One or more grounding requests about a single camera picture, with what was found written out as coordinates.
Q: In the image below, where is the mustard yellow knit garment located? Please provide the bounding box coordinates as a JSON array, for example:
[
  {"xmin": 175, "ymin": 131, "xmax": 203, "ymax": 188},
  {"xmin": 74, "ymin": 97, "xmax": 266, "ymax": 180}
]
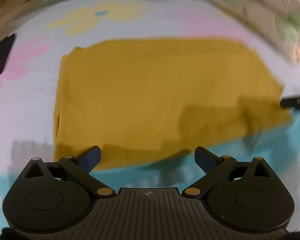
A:
[{"xmin": 54, "ymin": 38, "xmax": 291, "ymax": 169}]

